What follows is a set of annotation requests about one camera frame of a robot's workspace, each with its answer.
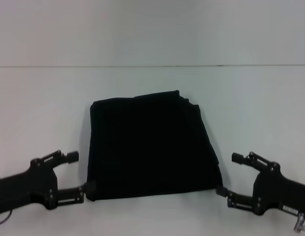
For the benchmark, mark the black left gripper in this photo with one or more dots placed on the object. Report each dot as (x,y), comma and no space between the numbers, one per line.
(24,186)

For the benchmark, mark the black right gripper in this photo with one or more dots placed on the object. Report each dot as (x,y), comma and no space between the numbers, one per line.
(283,189)

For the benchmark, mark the black shirt with FREE print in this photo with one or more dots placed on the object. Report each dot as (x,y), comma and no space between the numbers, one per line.
(152,147)

